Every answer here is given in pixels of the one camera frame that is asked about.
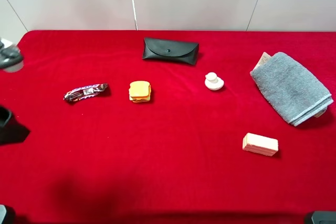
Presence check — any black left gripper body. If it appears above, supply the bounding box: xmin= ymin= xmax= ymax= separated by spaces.
xmin=0 ymin=106 xmax=12 ymax=129

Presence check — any black leather glasses case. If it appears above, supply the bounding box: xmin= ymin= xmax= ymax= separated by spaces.
xmin=142 ymin=38 xmax=199 ymax=65

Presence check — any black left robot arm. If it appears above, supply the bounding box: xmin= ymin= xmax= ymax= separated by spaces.
xmin=1 ymin=38 xmax=24 ymax=130

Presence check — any brown chocolate bar wrapper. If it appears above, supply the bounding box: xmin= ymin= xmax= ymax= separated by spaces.
xmin=63 ymin=83 xmax=108 ymax=102

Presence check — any red velvet table cloth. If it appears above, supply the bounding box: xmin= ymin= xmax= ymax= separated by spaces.
xmin=1 ymin=30 xmax=335 ymax=223

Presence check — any toy sandwich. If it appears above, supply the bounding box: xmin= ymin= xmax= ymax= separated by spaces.
xmin=129 ymin=81 xmax=151 ymax=103

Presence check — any white duck figurine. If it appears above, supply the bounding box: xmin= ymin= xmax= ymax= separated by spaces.
xmin=204 ymin=72 xmax=224 ymax=91

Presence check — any cream sponge cake block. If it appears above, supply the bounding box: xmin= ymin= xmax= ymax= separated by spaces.
xmin=242 ymin=133 xmax=279 ymax=156

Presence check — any paper towel label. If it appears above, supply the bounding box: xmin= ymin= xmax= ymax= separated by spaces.
xmin=255 ymin=52 xmax=271 ymax=69

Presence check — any grey folded towel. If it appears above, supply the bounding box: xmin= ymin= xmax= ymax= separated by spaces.
xmin=250 ymin=52 xmax=333 ymax=126

